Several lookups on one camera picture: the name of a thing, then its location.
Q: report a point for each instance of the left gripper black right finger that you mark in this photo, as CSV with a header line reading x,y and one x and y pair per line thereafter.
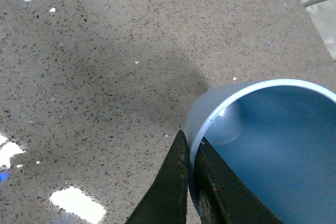
x,y
221,195

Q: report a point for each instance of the light blue plastic cup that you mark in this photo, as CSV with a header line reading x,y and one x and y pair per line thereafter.
x,y
278,137

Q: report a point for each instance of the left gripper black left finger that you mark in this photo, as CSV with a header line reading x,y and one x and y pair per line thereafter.
x,y
166,199

